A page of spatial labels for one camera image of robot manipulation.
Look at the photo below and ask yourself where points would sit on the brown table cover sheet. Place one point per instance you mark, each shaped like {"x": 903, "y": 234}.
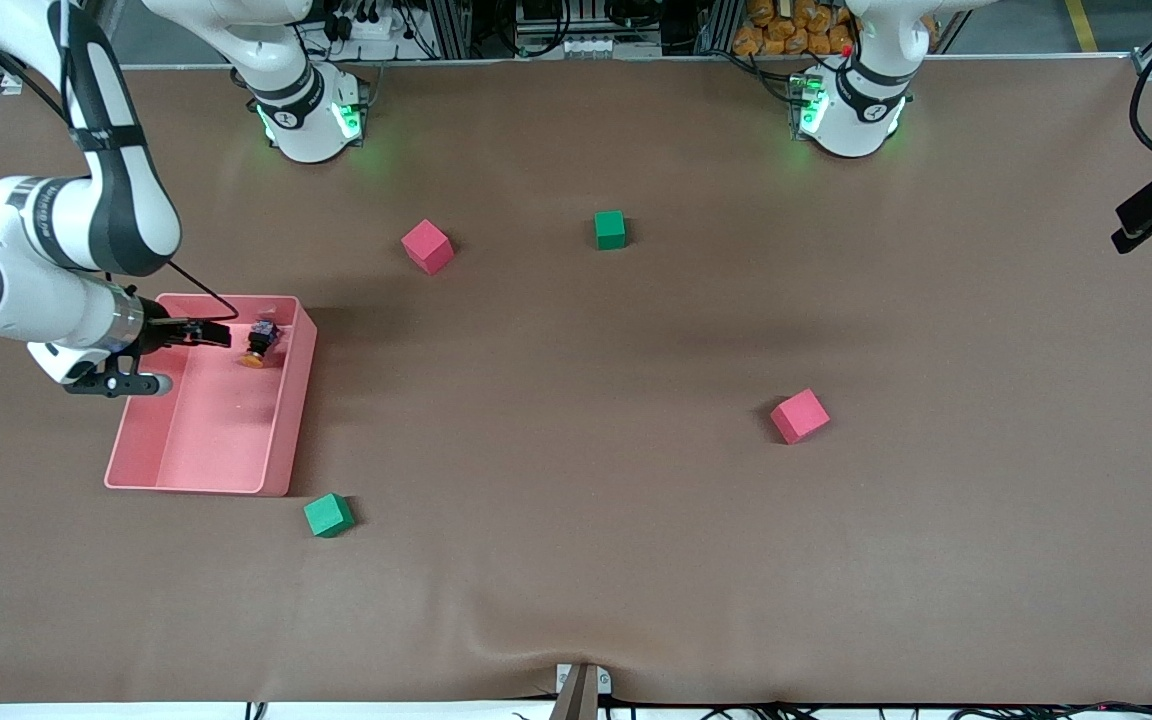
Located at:
{"x": 576, "y": 560}

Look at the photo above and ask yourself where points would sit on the green foam cube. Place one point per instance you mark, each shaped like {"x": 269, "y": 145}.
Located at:
{"x": 610, "y": 230}
{"x": 328, "y": 515}

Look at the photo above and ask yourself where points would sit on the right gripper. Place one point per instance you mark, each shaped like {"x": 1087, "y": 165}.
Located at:
{"x": 159, "y": 330}

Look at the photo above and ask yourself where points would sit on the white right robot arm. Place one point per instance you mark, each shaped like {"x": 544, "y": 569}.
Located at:
{"x": 116, "y": 210}

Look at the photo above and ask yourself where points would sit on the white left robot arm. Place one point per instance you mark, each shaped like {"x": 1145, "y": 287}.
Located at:
{"x": 856, "y": 110}

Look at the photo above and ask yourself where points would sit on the white corner bracket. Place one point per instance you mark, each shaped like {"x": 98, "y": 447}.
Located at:
{"x": 12, "y": 82}
{"x": 1149, "y": 65}

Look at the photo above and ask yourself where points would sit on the pink foam cube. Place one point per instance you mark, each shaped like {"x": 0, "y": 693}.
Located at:
{"x": 799, "y": 416}
{"x": 427, "y": 246}

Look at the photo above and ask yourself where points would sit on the black equipment box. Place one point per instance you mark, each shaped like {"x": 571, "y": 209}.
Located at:
{"x": 586, "y": 25}

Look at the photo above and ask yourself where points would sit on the pile of orange objects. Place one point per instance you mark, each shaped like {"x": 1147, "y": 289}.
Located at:
{"x": 786, "y": 30}

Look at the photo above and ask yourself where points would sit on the white power strip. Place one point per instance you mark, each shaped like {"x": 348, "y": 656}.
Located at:
{"x": 376, "y": 25}

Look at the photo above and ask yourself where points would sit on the grey metal mounting bracket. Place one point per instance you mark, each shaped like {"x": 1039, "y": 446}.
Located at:
{"x": 581, "y": 690}

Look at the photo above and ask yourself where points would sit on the black button with orange cap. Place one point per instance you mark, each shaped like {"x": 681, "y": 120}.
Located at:
{"x": 258, "y": 345}

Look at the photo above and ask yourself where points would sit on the pink plastic bin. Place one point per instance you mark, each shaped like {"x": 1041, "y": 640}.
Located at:
{"x": 216, "y": 440}

